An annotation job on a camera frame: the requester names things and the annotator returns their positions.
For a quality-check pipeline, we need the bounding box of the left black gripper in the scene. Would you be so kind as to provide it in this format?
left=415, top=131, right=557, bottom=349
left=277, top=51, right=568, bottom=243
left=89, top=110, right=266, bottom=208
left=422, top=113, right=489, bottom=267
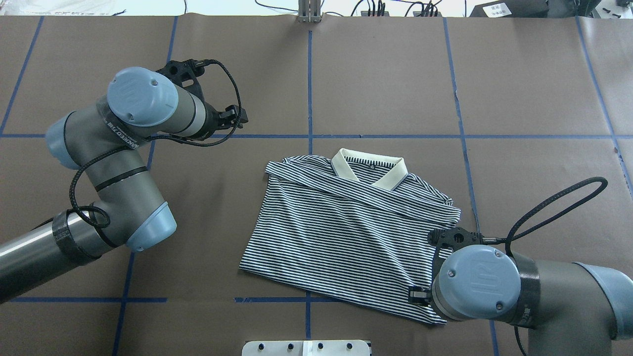
left=156, top=59, right=249, bottom=140

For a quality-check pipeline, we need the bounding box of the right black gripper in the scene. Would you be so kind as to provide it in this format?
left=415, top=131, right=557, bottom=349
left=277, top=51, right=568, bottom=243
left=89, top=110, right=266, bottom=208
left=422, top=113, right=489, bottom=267
left=408, top=227, right=485, bottom=307

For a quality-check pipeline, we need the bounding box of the navy white striped polo shirt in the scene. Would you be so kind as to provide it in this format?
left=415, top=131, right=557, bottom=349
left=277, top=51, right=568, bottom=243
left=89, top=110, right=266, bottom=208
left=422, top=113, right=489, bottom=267
left=239, top=148, right=461, bottom=325

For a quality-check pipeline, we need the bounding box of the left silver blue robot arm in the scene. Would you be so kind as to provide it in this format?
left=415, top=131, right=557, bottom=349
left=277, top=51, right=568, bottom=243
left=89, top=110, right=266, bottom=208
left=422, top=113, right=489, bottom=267
left=0, top=59, right=247, bottom=303

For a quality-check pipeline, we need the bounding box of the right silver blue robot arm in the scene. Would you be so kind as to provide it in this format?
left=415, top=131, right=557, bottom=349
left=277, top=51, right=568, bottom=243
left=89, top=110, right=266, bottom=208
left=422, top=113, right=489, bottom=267
left=408, top=227, right=633, bottom=356

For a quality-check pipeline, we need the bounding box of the black power strip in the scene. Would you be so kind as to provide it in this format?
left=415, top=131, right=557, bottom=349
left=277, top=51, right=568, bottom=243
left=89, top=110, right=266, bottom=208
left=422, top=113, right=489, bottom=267
left=353, top=0, right=443, bottom=17

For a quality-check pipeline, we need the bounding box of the black box with label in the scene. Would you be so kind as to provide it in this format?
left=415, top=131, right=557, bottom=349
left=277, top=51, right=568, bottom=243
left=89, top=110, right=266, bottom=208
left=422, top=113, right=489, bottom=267
left=468, top=0, right=549, bottom=18

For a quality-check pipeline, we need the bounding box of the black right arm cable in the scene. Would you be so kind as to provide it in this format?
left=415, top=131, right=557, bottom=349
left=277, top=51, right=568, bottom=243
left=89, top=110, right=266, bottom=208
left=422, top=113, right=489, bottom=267
left=482, top=176, right=609, bottom=258

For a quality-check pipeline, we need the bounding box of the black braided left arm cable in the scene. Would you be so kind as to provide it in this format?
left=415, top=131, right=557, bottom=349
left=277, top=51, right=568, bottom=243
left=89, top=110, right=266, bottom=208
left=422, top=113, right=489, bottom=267
left=69, top=59, right=244, bottom=229

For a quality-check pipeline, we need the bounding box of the aluminium frame post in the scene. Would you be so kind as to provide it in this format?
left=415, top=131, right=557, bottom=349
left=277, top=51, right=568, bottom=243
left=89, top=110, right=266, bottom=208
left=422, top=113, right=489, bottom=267
left=297, top=0, right=323, bottom=23

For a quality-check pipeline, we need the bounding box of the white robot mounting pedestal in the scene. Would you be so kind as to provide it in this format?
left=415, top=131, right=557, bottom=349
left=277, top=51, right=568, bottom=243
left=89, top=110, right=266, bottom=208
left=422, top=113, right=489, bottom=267
left=241, top=339, right=373, bottom=356

